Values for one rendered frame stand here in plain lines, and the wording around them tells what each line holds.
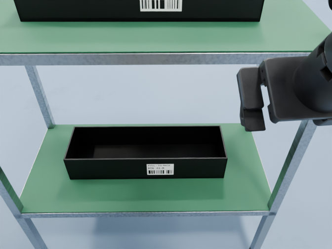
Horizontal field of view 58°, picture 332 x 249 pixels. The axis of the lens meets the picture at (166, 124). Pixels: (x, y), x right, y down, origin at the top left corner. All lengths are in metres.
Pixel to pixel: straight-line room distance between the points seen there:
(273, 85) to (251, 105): 0.03
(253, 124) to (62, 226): 1.27
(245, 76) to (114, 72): 2.06
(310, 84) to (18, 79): 2.33
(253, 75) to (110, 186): 0.88
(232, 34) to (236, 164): 0.63
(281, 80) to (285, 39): 0.41
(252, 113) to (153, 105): 1.70
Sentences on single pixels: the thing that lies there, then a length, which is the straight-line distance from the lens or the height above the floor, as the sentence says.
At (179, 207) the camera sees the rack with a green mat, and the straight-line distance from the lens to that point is 1.07.
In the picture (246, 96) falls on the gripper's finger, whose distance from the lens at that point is 0.32.
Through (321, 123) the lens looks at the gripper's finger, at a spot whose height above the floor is 1.05.
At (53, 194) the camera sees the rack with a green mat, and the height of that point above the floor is 0.35.
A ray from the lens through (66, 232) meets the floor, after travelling 1.48.
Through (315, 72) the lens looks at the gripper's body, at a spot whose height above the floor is 1.12.
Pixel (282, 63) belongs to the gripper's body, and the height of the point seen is 1.10.
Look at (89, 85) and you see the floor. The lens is 2.26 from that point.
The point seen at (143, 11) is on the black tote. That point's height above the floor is 0.98.
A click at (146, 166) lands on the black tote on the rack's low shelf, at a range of 1.08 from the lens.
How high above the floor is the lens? 1.25
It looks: 42 degrees down
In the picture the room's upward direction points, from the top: straight up
